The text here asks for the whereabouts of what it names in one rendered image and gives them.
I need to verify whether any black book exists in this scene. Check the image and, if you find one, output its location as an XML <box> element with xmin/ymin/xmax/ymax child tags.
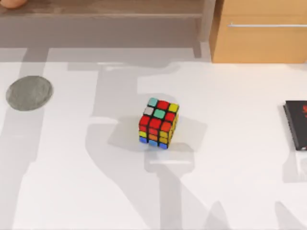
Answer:
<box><xmin>283</xmin><ymin>100</ymin><xmax>307</xmax><ymax>151</ymax></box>

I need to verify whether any long metal handle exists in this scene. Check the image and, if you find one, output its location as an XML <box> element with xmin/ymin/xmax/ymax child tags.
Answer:
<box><xmin>227</xmin><ymin>23</ymin><xmax>307</xmax><ymax>28</ymax></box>

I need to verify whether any orange round object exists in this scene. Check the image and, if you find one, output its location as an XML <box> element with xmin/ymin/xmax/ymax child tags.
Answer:
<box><xmin>0</xmin><ymin>0</ymin><xmax>28</xmax><ymax>9</ymax></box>

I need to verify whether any multicoloured puzzle cube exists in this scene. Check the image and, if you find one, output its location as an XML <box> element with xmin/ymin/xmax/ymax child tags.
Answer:
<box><xmin>138</xmin><ymin>97</ymin><xmax>180</xmax><ymax>150</ymax></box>

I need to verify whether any round grey coaster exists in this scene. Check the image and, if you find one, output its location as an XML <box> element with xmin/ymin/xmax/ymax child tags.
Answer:
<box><xmin>5</xmin><ymin>75</ymin><xmax>54</xmax><ymax>112</ymax></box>

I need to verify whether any light wooden drawer front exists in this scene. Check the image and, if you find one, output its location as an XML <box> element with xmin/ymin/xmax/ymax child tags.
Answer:
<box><xmin>212</xmin><ymin>16</ymin><xmax>307</xmax><ymax>64</ymax></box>

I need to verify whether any brown open wooden shelf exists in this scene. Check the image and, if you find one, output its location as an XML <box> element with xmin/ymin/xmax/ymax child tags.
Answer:
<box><xmin>0</xmin><ymin>0</ymin><xmax>216</xmax><ymax>58</ymax></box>

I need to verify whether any light wooden cupboard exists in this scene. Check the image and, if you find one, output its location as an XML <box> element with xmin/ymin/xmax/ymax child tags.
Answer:
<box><xmin>209</xmin><ymin>0</ymin><xmax>307</xmax><ymax>64</ymax></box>

